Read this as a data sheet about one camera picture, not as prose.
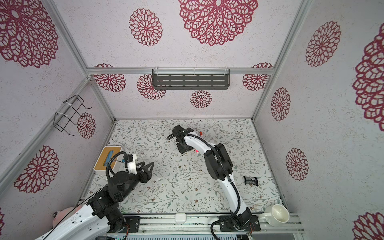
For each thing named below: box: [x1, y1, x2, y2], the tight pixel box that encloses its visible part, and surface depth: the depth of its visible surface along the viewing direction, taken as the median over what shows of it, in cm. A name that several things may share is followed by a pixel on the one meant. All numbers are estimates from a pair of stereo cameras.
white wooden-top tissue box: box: [93, 145, 125, 175], surface depth 94 cm
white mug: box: [258, 204, 290, 227], surface depth 76 cm
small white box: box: [175, 213, 187, 223], surface depth 77 cm
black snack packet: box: [243, 175, 259, 186], surface depth 88 cm
